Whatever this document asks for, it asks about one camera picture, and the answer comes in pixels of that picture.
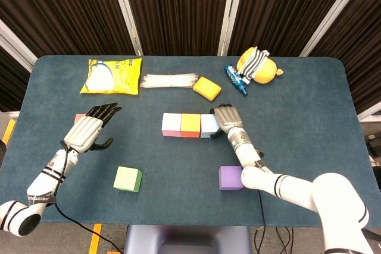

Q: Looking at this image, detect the clear pack of white sticks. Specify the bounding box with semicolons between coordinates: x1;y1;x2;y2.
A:
139;72;199;89

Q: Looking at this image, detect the pink foam cube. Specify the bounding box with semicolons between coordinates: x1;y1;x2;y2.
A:
161;112;183;137

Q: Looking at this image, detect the green foam cube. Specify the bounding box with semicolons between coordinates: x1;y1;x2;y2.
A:
113;165;143;193

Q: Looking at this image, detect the light blue foam cube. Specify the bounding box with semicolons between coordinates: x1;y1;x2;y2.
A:
199;113;223;139

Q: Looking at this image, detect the yellow plush toy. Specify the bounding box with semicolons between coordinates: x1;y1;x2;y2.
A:
236;46;284;84

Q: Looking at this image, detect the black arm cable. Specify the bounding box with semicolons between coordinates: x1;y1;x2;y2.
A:
47;140;123;254
252;148;267;254

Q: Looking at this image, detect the blue grey robot torso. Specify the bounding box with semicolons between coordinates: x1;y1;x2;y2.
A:
123;224;252;254

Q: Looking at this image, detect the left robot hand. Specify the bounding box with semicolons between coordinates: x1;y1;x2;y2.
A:
63;102;123;153

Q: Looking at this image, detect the purple foam cube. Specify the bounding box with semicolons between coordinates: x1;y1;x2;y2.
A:
218;165;245;191

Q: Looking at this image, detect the black floor cable bundle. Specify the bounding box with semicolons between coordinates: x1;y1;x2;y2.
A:
267;226;295;254

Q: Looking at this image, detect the dark brown pleated screen panel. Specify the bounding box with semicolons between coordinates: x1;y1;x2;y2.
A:
0;44;32;112
309;0;381;115
118;0;235;57
227;0;357;57
0;0;136;58

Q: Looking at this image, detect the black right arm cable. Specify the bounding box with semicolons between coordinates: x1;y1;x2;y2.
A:
252;148;267;254

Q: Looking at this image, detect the yellow sponge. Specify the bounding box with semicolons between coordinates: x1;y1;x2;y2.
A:
192;76;223;102

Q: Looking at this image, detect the orange foam cube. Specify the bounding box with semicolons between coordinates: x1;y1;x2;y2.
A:
180;113;202;139

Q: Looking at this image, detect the blue spray bottle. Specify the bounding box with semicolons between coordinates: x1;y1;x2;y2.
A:
223;64;249;98

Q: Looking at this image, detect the white screen frame post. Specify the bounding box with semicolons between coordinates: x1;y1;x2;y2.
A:
0;18;38;73
217;0;248;57
357;108;381;123
107;0;143;56
299;0;366;58

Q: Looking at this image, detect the black equipment box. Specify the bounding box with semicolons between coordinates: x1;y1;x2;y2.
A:
365;133;381;156

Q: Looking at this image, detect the teal felt table cover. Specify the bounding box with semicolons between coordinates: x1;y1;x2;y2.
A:
0;54;381;228

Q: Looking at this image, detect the yellow snack bag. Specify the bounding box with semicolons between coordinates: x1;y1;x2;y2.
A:
79;57;143;96

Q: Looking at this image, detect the red foam cube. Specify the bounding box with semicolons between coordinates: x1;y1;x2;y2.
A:
73;113;88;126

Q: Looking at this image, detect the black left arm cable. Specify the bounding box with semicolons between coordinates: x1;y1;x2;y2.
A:
47;140;123;254

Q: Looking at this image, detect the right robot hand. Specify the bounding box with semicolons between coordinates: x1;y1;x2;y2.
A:
210;102;243;140

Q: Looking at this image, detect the yellow floor tape strip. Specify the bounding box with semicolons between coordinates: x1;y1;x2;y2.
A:
88;223;102;254
1;118;15;146

